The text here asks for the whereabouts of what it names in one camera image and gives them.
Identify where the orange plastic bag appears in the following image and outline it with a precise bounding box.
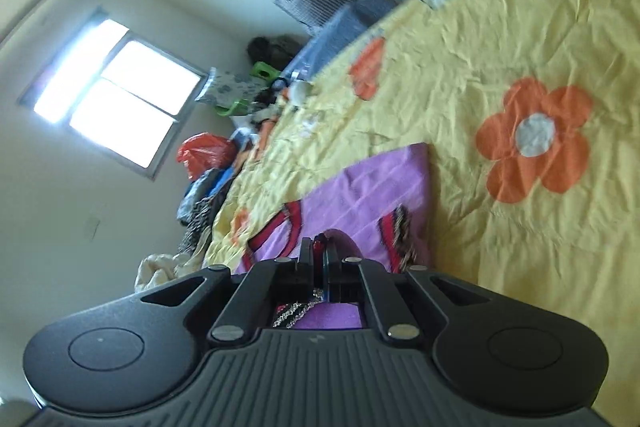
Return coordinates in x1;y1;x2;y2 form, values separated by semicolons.
177;133;239;182

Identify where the white quilted jacket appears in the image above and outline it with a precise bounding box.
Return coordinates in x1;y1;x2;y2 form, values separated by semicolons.
136;227;213;294

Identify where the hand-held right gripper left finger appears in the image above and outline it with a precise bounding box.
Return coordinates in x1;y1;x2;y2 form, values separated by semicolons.
135;233;326;349

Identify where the blue quilted blanket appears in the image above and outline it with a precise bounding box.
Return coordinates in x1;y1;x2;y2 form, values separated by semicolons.
279;0;397;82

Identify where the black white zigzag cloth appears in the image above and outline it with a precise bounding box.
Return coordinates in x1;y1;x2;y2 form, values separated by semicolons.
176;196;217;254

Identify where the dark backpack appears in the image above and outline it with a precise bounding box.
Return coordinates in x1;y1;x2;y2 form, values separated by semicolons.
247;35;307;70

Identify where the purple knit sweater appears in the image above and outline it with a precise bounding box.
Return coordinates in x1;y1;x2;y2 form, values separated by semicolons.
235;143;434;331

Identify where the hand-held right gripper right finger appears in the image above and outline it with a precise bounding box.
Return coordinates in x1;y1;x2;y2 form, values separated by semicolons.
324;242;502;344

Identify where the floral pillow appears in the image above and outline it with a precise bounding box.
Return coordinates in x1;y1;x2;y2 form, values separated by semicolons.
192;67;262;106

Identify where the green plastic chair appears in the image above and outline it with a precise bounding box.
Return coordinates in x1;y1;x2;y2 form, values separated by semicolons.
215;61;282;118

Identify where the window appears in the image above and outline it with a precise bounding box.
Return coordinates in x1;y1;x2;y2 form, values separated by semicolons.
17;6;209;180

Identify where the white plush ball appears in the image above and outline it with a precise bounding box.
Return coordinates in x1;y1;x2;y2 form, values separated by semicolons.
289;79;315;106

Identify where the yellow floral quilt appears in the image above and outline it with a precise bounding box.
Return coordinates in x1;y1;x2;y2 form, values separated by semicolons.
205;0;640;410

